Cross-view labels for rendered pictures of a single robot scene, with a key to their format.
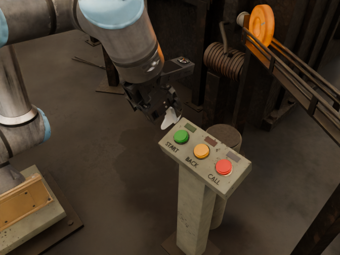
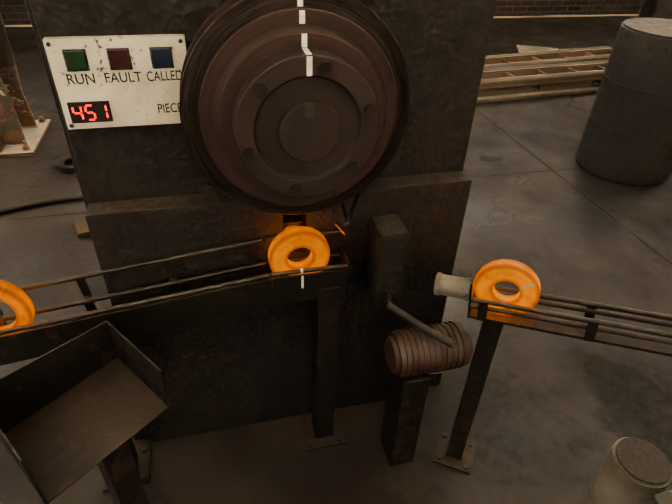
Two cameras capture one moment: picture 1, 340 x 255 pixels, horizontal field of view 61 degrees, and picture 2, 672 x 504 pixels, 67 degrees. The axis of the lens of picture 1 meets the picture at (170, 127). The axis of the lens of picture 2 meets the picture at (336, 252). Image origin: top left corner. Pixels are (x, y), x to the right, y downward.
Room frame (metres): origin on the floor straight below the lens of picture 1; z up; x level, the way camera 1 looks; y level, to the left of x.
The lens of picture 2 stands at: (0.93, 0.71, 1.50)
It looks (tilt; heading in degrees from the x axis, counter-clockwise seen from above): 36 degrees down; 299
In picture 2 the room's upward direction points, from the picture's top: 2 degrees clockwise
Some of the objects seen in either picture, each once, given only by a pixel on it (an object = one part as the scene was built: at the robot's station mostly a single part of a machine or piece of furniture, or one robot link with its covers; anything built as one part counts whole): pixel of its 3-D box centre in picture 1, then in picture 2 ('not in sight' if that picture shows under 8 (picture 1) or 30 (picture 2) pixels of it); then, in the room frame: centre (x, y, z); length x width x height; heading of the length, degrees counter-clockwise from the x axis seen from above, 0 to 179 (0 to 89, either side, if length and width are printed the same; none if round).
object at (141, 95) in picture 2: not in sight; (125, 82); (1.83, 0.02, 1.15); 0.26 x 0.02 x 0.18; 44
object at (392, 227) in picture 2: (238, 1); (384, 259); (1.35, -0.31, 0.68); 0.11 x 0.08 x 0.24; 134
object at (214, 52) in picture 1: (222, 96); (418, 396); (1.18, -0.27, 0.27); 0.22 x 0.13 x 0.53; 44
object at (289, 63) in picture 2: not in sight; (307, 127); (1.44, -0.07, 1.11); 0.28 x 0.06 x 0.28; 44
